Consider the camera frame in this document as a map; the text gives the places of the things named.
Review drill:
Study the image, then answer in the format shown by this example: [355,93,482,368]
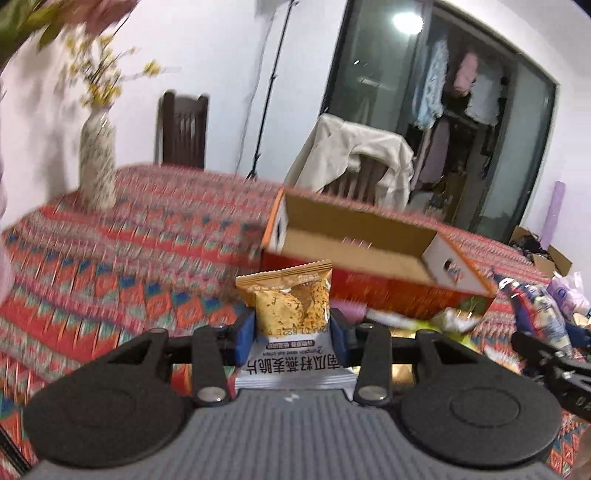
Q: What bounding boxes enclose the gold oat crisp packet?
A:
[235,260,356,398]

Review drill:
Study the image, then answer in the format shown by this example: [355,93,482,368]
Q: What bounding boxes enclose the orange cardboard pumpkin box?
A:
[260,189,496,320]

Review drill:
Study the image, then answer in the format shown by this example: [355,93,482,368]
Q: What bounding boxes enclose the purple tissue pack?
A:
[547,271,590,321]

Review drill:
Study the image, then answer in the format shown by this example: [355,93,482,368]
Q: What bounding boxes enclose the white oat crisp packet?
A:
[431,308,483,335]

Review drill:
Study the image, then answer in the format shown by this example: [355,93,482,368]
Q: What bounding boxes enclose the cardboard box on floor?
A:
[509,226,572,278]

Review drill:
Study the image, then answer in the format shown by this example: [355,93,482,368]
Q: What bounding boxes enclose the chair under beige jacket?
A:
[322,156,388,205]

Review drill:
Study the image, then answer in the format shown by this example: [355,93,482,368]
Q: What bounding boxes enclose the purple rolled mat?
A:
[540,181,566,250]

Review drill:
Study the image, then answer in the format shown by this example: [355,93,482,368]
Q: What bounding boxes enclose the patterned red tablecloth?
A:
[0,162,591,478]

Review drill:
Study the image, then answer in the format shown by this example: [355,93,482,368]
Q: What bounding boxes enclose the beige jacket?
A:
[283,113,414,211]

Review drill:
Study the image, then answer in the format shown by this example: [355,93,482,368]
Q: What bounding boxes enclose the dark wooden chair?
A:
[159,90,209,170]

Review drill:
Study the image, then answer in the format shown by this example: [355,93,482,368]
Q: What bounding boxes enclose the floral ceramic vase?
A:
[79,107,116,211]

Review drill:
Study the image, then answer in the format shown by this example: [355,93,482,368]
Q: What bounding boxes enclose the light blue hanging shirt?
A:
[413,36,449,130]

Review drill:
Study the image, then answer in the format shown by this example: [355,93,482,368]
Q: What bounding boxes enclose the white hanging top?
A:
[465,69,503,126]

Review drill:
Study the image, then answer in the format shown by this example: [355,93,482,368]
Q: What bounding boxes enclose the pink hanging garment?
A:
[453,52,479,97]

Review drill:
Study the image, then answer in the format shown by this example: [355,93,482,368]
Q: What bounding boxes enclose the yellow blossom branches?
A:
[57,30,165,109]

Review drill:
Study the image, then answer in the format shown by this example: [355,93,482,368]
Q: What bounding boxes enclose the studio light on stand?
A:
[246,0,297,180]

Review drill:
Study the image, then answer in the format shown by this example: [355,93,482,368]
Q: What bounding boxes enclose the pink artificial roses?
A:
[1,0,138,70]

